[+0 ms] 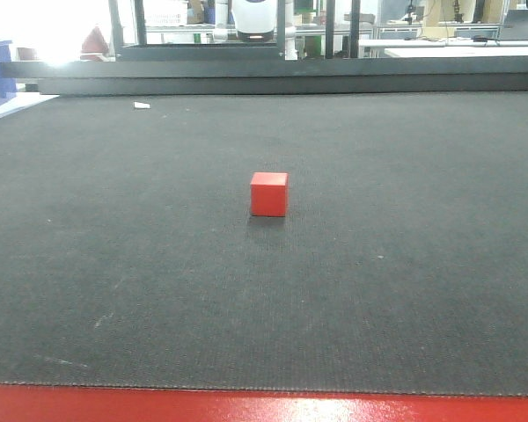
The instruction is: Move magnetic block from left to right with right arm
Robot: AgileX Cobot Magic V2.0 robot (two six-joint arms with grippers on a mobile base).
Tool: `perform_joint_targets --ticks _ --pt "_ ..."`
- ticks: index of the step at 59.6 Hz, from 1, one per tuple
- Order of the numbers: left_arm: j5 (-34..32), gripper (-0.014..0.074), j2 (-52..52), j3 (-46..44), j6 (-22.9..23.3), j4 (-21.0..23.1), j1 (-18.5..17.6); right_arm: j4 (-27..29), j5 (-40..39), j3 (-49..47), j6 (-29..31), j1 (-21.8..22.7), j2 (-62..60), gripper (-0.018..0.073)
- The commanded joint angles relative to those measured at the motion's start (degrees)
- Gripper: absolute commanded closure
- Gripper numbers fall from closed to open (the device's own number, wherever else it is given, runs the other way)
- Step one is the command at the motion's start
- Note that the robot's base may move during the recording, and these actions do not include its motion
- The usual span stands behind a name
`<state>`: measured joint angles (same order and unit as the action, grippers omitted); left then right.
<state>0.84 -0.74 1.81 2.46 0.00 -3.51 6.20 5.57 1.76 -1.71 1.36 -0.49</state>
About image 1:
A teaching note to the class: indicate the black fabric table mat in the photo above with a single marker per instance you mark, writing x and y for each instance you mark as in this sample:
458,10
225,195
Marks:
129,255

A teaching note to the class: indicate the white background table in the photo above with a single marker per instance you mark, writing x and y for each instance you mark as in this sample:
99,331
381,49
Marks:
450,48

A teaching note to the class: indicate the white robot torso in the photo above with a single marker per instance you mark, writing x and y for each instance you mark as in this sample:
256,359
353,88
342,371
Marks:
257,22

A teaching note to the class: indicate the red magnetic cube block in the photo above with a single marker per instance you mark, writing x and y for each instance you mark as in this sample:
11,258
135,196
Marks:
269,194

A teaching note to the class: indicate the red table edge strip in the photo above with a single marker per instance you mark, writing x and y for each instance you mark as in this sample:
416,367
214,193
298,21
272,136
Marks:
37,403

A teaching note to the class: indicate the black metal frame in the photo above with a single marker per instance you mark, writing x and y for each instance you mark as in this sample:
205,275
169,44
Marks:
236,69

